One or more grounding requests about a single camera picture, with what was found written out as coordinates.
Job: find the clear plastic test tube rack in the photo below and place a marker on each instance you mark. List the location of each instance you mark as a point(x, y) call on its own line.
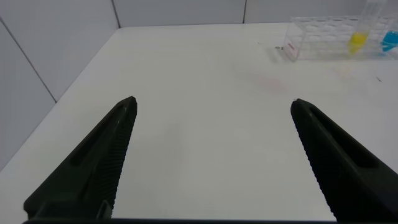
point(320, 37)

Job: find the blue pigment test tube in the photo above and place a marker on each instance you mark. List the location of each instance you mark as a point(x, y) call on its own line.
point(390, 41)

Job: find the yellow pigment test tube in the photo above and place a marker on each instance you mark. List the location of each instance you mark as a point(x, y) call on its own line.
point(357, 41)

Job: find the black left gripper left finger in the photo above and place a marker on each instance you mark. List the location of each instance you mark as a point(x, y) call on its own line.
point(93, 168)

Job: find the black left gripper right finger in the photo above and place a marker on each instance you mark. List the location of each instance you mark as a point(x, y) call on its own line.
point(348, 168)

